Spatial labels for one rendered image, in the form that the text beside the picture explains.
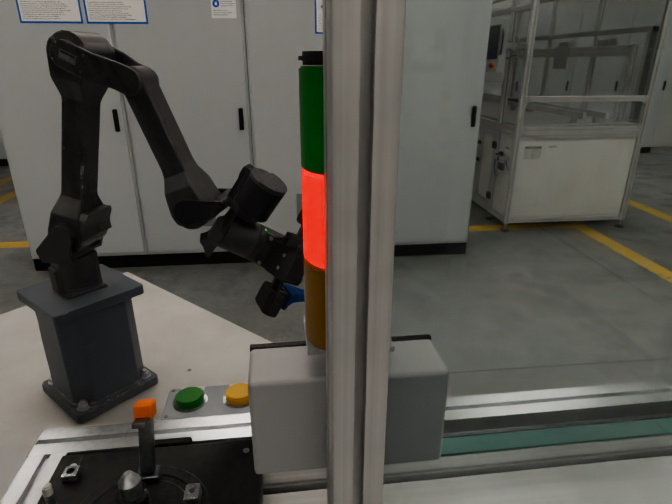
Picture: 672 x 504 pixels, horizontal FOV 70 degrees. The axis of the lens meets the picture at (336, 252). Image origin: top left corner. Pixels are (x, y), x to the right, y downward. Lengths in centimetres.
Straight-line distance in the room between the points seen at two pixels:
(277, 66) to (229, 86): 34
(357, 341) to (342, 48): 14
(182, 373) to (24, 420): 26
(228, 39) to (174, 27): 33
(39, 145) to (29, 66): 48
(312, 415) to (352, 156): 16
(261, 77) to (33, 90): 142
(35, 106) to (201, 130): 103
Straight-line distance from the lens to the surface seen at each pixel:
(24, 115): 375
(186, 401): 73
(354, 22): 20
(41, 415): 99
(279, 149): 341
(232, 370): 97
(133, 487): 54
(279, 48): 336
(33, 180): 383
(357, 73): 20
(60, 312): 84
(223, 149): 343
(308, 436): 32
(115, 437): 73
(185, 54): 341
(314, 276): 26
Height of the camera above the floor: 141
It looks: 22 degrees down
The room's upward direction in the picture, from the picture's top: straight up
